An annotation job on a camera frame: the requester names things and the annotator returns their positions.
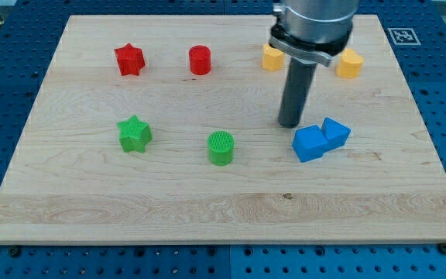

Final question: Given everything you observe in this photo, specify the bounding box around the white fiducial marker tag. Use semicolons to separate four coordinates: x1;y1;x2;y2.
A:
387;27;420;46

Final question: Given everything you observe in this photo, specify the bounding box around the wooden board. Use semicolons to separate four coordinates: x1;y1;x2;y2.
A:
0;15;446;246

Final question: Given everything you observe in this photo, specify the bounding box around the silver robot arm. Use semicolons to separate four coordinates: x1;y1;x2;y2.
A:
269;0;359;67

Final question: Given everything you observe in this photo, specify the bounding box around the green star block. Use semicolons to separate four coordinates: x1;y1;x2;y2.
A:
117;115;153;153

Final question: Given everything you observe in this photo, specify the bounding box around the red cylinder block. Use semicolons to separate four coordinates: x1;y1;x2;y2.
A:
189;45;211;75

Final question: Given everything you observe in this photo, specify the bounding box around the red star block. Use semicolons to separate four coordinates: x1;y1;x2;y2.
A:
114;43;146;76

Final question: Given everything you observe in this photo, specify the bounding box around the green cylinder block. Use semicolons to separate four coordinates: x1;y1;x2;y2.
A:
207;130;235;167

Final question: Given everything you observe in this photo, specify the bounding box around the black bolt right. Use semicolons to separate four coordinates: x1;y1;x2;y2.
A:
437;243;446;255

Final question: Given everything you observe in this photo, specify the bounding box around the black bolt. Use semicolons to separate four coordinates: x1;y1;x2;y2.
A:
437;243;446;255
7;246;22;258

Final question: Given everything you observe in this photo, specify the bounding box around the black bolt left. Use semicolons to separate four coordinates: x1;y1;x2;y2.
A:
7;246;22;258

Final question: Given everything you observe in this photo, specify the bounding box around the blue triangular block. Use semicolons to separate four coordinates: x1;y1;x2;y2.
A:
321;117;351;150

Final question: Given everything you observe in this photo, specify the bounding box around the blue cube block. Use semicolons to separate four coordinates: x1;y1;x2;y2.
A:
292;125;328;163

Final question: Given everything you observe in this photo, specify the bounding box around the yellow hexagon block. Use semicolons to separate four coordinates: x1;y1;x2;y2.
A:
261;43;285;71

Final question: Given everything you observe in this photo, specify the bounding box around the yellow heart block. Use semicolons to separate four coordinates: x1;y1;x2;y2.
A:
335;48;365;79

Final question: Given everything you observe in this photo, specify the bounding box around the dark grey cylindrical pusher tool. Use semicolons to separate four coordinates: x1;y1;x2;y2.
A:
278;57;317;128

